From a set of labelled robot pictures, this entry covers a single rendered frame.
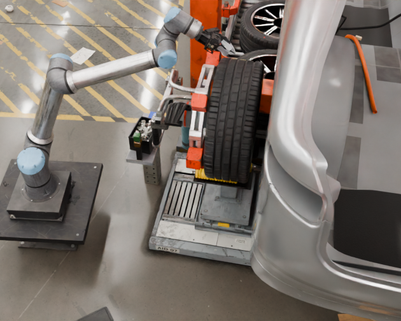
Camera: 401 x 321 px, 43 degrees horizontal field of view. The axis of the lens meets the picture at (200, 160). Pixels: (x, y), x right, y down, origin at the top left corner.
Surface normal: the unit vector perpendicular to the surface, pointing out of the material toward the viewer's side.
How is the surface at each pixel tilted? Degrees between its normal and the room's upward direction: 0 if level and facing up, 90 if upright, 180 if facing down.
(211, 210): 0
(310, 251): 88
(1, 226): 0
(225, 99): 30
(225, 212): 0
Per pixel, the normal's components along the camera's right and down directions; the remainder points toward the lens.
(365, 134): -0.06, -0.36
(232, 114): -0.11, -0.02
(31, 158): 0.00, -0.58
